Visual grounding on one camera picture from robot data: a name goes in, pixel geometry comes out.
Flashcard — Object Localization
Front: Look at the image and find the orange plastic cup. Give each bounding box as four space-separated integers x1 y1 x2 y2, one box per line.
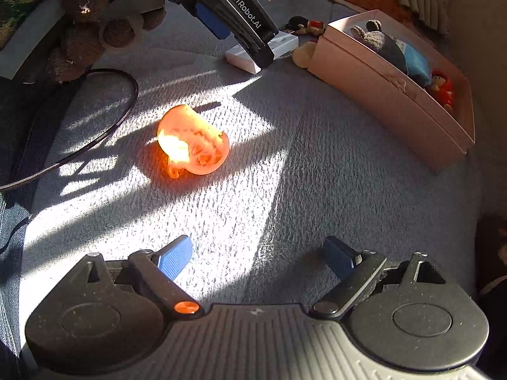
157 104 230 179

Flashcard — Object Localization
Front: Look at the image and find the blue tissue pack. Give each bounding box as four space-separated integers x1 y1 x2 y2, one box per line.
396 40 432 86

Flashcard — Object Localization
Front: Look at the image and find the black and red figurine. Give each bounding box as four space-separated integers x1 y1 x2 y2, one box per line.
283 16 328 44

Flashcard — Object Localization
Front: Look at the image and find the tan round object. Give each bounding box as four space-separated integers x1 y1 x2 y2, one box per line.
292 41 318 69

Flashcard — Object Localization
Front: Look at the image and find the pink cardboard box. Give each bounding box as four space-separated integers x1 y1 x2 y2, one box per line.
307 10 476 175

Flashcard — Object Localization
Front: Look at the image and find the person's left hand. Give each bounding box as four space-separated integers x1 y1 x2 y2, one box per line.
37 0 168 85

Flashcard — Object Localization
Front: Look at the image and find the black cable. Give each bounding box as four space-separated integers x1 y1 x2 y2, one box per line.
0 68 139 193

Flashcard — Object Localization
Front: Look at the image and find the black plush toy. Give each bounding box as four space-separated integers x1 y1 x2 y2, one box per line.
350 20 408 76

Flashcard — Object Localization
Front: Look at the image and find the dark cloth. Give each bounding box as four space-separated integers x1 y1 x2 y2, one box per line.
0 75 54 380

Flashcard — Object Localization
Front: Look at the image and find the red doll figure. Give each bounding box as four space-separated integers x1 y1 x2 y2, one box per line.
426 70 455 114

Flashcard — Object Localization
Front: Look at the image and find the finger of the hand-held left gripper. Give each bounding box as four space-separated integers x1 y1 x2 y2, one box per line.
193 1 231 40
186 0 280 69

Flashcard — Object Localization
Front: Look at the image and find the beige padded bed surround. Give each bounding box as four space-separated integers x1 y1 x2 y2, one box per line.
447 0 507 222

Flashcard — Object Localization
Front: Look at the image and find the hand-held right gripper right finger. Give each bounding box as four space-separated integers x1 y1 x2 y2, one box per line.
309 235 448 320

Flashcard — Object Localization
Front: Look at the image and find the white rectangular box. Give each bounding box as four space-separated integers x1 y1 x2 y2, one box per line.
226 34 299 74

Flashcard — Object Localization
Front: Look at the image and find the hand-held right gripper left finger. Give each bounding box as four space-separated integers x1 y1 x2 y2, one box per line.
75 235 205 320

